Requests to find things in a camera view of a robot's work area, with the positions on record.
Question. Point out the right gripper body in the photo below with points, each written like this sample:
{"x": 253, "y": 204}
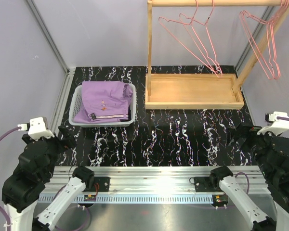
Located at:
{"x": 254, "y": 142}

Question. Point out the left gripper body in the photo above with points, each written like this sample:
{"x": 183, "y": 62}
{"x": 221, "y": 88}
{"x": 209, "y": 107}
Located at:
{"x": 56, "y": 145}

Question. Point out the purple garment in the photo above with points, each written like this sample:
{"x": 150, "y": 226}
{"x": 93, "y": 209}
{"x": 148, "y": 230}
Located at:
{"x": 104, "y": 102}

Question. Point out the pink hanger with purple garment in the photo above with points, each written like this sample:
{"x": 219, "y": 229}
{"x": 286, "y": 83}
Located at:
{"x": 198, "y": 30}

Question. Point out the pink wire hanger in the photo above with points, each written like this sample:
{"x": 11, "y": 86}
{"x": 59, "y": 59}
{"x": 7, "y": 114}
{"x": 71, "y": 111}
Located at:
{"x": 177, "y": 31}

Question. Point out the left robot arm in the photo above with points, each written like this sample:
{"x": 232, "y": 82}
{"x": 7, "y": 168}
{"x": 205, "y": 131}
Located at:
{"x": 21, "y": 191}

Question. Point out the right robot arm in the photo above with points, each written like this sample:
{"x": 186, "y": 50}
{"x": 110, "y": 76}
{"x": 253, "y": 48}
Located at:
{"x": 271, "y": 153}

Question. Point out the white plastic basket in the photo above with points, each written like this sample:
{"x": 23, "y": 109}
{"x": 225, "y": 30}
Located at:
{"x": 75, "y": 106}

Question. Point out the black marbled mat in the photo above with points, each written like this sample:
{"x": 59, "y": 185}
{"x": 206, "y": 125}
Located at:
{"x": 157, "y": 138}

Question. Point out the wooden clothes rack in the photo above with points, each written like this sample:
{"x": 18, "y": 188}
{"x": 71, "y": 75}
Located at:
{"x": 207, "y": 91}

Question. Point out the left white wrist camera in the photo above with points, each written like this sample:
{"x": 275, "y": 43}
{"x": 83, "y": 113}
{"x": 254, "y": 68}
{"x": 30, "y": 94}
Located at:
{"x": 37, "y": 128}

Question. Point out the aluminium rail base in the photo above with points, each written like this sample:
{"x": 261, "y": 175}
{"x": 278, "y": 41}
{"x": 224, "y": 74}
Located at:
{"x": 151, "y": 185}

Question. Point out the aluminium corner post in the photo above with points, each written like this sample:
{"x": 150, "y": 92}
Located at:
{"x": 38, "y": 18}

